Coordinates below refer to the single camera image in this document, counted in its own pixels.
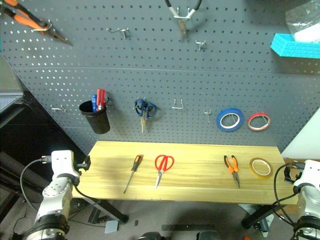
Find blue handled scissors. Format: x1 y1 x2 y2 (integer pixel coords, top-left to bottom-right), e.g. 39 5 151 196
133 97 158 134

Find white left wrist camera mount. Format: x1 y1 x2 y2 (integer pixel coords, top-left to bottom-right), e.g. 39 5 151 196
50 149 81 179

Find cyan plastic bin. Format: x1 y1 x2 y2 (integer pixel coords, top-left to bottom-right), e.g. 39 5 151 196
269 33 320 60

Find dark rounded shape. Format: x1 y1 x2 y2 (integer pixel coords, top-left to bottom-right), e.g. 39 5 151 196
136 231 166 240
195 229 221 240

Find clear plastic bag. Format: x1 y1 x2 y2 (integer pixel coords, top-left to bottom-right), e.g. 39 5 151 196
284 0 320 43

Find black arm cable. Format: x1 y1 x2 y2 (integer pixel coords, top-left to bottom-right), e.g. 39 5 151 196
273 161 306 227
19 155 53 213

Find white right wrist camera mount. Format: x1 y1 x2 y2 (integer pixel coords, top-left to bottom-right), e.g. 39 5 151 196
293 159 320 191

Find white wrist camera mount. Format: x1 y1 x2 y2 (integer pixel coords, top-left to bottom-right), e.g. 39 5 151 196
293 159 320 191
50 149 81 179

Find black plastic cup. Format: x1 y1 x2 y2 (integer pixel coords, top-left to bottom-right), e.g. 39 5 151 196
78 99 112 135

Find black flat floor bar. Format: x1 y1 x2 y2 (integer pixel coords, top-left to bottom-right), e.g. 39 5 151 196
160 223 215 232

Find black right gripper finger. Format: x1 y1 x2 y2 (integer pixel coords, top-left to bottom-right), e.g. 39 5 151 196
283 164 293 184

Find red handled scissors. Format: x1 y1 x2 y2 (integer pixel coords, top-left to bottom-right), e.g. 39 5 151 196
154 154 175 190

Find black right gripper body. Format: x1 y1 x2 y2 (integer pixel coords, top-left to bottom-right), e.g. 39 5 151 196
289 166 303 185

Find gray metal pegboard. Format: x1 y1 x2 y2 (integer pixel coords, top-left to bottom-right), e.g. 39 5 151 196
0 0 320 154

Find orange needle nose pliers small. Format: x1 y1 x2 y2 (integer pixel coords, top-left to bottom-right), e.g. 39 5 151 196
223 154 242 189

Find orange long nose pliers large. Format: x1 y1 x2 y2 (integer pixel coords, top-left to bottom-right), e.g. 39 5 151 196
0 0 74 47

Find yellow tape roll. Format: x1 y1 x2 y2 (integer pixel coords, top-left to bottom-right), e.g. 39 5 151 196
248 156 274 180

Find black white handled pliers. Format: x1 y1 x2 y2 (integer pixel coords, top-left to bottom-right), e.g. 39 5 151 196
164 0 203 42

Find orange black screwdriver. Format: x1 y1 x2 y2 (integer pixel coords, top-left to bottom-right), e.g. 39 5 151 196
123 154 145 194

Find silver pegboard hook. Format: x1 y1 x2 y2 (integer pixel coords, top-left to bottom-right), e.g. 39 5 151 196
173 5 193 20
171 98 185 111
31 20 54 35
106 27 131 40
195 39 207 52
203 108 213 124
50 104 68 113

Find black table leg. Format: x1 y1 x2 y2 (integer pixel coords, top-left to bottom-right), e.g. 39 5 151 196
240 204 284 230
74 197 130 224

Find grey floor plate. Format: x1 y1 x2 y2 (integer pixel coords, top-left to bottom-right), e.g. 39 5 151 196
104 220 121 234

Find red tape roll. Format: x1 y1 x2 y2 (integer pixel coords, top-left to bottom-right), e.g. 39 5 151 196
247 111 272 132

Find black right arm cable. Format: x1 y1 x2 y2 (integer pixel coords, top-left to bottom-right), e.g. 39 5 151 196
273 161 306 227

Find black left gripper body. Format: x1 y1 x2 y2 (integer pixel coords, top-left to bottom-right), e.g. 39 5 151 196
73 162 86 176

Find blue tape roll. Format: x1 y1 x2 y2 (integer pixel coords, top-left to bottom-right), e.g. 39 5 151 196
215 107 245 132

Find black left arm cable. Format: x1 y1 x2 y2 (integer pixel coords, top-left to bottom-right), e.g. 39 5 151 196
19 155 53 213

